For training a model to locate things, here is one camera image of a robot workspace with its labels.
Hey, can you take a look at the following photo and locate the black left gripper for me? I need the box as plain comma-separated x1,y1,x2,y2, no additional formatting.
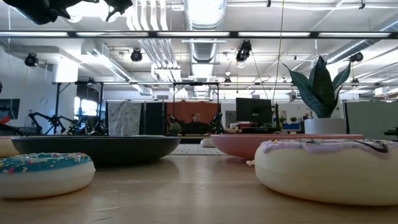
1,0,134,26

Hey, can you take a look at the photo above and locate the pale sprinkled toy donut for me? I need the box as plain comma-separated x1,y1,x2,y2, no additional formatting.
0,152,96,200

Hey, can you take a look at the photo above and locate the small drizzled toy donut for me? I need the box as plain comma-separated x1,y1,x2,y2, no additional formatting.
254,138,398,207

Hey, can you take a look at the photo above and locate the black hanging spotlight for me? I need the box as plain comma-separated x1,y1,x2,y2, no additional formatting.
235,39,252,63
24,52,39,68
130,48,144,63
349,51,364,63

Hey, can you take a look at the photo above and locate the black overhead light bar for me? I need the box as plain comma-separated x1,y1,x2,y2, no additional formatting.
0,30,398,40

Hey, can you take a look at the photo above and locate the white patterned curtain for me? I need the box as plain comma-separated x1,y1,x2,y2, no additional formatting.
107,101,142,136

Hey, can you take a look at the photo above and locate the orange curtain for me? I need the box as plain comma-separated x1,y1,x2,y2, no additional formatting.
165,100,222,126

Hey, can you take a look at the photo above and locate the small background potted plant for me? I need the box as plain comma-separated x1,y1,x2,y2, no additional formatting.
169,122,183,136

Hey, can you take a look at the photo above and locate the person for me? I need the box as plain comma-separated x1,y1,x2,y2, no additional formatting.
181,112,213,136

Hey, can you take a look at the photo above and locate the black round plate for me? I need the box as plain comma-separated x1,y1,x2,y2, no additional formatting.
11,135,182,166

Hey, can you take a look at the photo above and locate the grey woven placemat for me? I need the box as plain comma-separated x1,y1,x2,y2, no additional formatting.
170,143,227,156

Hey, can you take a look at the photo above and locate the black computer monitor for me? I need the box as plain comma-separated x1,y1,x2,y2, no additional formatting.
235,97,274,124

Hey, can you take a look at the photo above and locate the pink round plate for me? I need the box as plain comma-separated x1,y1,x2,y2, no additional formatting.
210,133,364,161

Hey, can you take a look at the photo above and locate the green snake plant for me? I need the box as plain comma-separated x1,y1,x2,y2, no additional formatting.
282,55,353,119

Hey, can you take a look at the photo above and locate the white plant pot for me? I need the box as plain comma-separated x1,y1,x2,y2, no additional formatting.
303,118,347,136

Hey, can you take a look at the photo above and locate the grey-green partition panel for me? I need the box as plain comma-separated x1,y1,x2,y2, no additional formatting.
344,100,398,140

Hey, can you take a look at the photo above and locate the silver ventilation duct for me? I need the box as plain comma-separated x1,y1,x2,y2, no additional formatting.
182,0,228,96

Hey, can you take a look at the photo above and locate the thin hanging cable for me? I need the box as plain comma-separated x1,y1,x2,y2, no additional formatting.
271,0,285,105

